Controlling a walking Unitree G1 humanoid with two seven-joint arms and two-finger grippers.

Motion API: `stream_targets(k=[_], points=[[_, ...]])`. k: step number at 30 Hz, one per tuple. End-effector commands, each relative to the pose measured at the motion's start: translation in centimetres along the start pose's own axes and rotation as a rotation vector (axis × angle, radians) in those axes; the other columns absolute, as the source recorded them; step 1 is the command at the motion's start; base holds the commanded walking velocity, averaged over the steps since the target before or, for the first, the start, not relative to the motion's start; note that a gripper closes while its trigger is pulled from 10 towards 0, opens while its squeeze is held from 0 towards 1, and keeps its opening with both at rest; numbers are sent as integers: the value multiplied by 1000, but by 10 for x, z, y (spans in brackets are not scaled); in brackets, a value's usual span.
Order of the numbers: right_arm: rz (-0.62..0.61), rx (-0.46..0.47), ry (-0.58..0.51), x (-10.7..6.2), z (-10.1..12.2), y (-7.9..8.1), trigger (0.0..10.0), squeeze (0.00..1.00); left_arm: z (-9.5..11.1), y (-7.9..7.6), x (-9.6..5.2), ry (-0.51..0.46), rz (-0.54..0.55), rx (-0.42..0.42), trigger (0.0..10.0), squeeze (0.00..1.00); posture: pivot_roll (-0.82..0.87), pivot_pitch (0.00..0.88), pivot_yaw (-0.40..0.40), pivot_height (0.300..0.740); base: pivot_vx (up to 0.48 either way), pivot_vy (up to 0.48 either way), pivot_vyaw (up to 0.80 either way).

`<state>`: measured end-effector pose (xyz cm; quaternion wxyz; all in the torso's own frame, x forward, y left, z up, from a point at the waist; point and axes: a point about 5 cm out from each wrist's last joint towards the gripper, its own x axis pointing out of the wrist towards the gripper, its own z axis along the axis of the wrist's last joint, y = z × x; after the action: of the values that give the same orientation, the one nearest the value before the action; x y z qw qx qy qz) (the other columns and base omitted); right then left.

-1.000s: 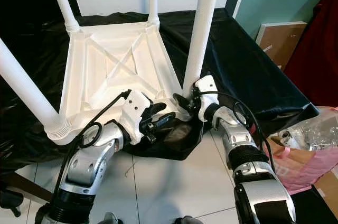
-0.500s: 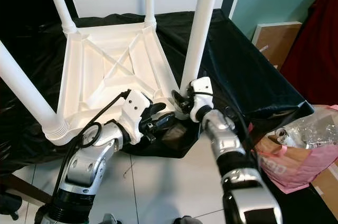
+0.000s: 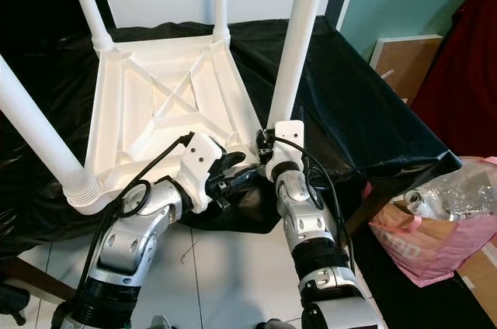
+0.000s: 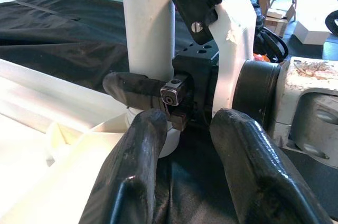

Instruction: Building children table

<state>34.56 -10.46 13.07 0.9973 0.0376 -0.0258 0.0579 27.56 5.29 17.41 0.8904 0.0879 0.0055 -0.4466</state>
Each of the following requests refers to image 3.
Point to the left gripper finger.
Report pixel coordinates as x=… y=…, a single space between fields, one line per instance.
x=245 y=182
x=234 y=160

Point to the dark red curtain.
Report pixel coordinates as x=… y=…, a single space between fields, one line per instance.
x=462 y=65

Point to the pink shopping bag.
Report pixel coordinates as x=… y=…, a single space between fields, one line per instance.
x=427 y=240

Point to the clear plastic packaging bundle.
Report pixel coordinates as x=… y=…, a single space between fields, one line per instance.
x=450 y=189

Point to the black plastic table cover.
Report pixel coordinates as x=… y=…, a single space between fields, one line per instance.
x=380 y=112

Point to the white plastic children table top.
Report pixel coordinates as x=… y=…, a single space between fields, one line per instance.
x=132 y=162

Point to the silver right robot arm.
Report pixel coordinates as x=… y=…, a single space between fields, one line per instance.
x=318 y=251

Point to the brown cardboard box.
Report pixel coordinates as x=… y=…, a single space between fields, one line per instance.
x=481 y=267

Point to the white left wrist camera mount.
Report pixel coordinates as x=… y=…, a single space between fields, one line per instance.
x=202 y=166

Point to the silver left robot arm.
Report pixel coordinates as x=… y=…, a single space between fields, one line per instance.
x=132 y=259

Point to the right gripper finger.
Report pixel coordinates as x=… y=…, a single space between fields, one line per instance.
x=260 y=143

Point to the robot left leg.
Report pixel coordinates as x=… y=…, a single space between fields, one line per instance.
x=159 y=324

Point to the brown cardboard panel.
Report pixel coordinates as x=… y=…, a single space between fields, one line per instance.
x=408 y=61

